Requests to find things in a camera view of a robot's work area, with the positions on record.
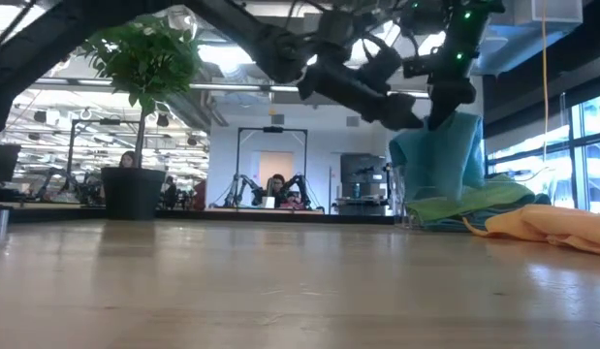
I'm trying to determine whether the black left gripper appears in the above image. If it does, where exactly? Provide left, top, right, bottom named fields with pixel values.
left=299, top=43, right=425, bottom=131

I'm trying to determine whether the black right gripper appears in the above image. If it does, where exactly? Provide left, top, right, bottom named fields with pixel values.
left=403, top=0, right=504, bottom=131

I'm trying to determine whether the light blue microfiber towel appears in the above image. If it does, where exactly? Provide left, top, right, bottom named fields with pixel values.
left=389, top=111, right=486, bottom=203

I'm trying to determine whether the green microfiber towel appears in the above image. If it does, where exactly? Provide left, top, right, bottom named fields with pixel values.
left=406, top=174, right=537, bottom=224

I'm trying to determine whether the teal microfiber towel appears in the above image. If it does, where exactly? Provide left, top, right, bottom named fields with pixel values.
left=423, top=193, right=553, bottom=233

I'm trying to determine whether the orange microfiber towel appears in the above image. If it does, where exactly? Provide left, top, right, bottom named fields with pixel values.
left=462, top=204, right=600, bottom=257

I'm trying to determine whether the clear plastic bin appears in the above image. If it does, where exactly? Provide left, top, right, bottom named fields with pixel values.
left=386, top=164, right=415, bottom=229

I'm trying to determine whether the pale orange door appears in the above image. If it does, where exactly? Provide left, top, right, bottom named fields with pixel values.
left=259, top=151, right=295, bottom=188

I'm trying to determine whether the person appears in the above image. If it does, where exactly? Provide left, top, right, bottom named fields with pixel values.
left=266, top=173, right=289, bottom=208
left=162, top=174, right=179, bottom=209
left=118, top=150, right=139, bottom=170

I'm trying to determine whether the large dark framed window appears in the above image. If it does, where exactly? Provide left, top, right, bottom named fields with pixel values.
left=481, top=91, right=600, bottom=215

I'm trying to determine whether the long ceiling light bar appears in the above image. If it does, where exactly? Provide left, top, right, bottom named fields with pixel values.
left=30, top=77, right=431, bottom=101

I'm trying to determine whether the green plant in black pot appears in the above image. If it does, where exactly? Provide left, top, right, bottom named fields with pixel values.
left=80, top=14, right=204, bottom=220

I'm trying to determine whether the black computer monitor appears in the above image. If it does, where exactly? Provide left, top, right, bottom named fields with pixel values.
left=0, top=143, right=22, bottom=183

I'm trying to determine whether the yellow hanging cable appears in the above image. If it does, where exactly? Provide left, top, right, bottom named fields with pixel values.
left=540, top=0, right=551, bottom=171

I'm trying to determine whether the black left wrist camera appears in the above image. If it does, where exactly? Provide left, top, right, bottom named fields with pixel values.
left=322, top=9, right=355, bottom=48

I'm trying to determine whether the black background gantry frame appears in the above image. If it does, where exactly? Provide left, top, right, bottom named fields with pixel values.
left=236, top=126, right=309, bottom=188

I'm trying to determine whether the black aluminium table frame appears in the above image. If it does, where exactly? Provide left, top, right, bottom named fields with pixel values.
left=0, top=206, right=397, bottom=226

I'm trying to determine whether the small silver metal post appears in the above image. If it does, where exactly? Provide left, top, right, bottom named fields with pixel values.
left=0, top=206, right=12, bottom=242

